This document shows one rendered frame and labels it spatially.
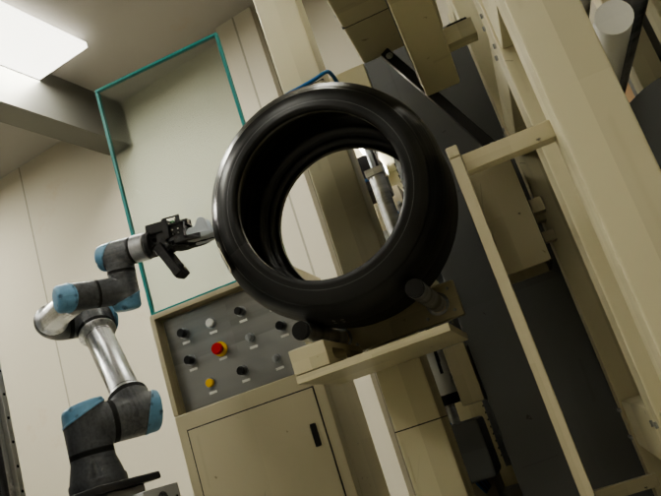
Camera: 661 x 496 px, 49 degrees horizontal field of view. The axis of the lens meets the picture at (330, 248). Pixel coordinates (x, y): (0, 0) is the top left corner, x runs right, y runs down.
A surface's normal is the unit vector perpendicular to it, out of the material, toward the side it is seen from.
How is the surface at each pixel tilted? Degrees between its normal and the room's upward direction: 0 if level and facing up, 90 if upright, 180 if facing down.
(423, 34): 162
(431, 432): 90
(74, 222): 90
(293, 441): 90
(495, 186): 90
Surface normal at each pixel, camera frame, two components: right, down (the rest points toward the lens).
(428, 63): 0.20, 0.82
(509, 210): -0.29, -0.18
